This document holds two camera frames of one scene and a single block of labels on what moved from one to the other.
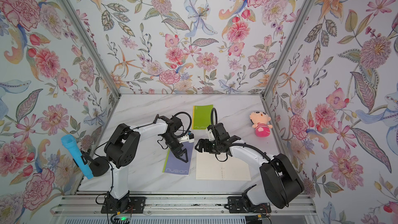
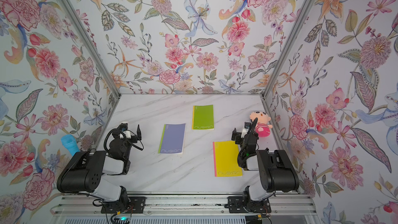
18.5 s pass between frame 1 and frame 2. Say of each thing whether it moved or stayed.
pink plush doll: stayed
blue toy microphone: stayed
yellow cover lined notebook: moved
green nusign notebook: stayed
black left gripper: moved
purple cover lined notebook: moved
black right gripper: moved
